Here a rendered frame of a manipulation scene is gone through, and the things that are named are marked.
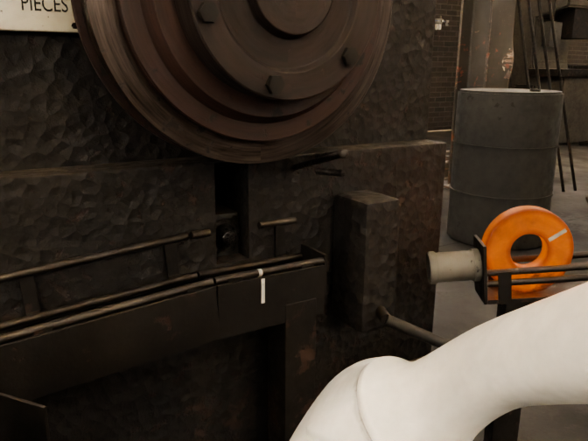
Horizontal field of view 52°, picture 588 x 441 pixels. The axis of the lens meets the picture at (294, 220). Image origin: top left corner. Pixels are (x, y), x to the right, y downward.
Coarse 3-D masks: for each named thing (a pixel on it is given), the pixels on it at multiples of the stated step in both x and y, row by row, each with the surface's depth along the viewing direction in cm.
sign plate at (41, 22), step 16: (0, 0) 78; (16, 0) 79; (32, 0) 80; (48, 0) 81; (64, 0) 82; (0, 16) 78; (16, 16) 79; (32, 16) 80; (48, 16) 81; (64, 16) 82
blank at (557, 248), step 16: (512, 208) 106; (528, 208) 104; (544, 208) 106; (496, 224) 105; (512, 224) 105; (528, 224) 105; (544, 224) 104; (560, 224) 104; (496, 240) 105; (512, 240) 105; (544, 240) 105; (560, 240) 105; (496, 256) 106; (544, 256) 107; (560, 256) 106; (560, 272) 106; (512, 288) 108; (528, 288) 107; (544, 288) 107
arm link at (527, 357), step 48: (576, 288) 29; (480, 336) 36; (528, 336) 30; (576, 336) 26; (336, 384) 46; (384, 384) 42; (432, 384) 39; (480, 384) 36; (528, 384) 31; (576, 384) 28; (336, 432) 41; (384, 432) 40; (432, 432) 39
